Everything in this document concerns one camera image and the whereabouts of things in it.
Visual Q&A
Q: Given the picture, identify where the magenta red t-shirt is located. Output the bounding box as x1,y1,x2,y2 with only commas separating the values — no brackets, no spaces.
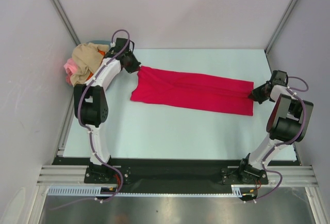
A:
130,66,254,116

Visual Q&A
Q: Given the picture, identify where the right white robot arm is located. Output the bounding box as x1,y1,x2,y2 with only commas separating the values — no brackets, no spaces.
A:
236,70,314,184

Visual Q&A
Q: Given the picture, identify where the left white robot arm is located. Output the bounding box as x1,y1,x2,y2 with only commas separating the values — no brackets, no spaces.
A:
74,38,141,184

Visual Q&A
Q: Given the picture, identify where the blue plastic laundry basket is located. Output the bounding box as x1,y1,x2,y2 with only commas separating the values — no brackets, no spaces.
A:
90,40,111,45

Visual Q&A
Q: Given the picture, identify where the orange t-shirt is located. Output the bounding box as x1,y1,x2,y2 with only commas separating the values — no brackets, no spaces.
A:
87,50,105,80

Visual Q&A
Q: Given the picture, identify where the beige t-shirt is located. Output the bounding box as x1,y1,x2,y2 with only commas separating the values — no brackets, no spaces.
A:
71,42,109,86

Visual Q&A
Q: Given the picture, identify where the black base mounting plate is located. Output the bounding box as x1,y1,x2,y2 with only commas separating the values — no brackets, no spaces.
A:
53,156,301,195

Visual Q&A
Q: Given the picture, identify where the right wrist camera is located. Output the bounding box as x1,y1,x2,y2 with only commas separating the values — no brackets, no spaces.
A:
270,70,288,86

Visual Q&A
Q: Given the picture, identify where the aluminium extrusion rail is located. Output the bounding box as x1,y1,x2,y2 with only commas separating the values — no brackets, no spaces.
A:
37,165,318,187

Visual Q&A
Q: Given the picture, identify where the white slotted cable duct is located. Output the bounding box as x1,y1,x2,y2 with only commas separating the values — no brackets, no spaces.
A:
47,184,258,198

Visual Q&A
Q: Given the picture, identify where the left corner aluminium post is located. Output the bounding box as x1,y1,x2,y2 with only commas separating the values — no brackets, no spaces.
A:
50,0,80,45

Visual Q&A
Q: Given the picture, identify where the corner aluminium post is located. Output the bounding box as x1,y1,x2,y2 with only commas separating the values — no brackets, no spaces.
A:
264,0,299,56
50,0,80,45

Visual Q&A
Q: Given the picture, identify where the right corner aluminium post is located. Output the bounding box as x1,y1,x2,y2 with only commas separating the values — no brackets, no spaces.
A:
264,0,299,56

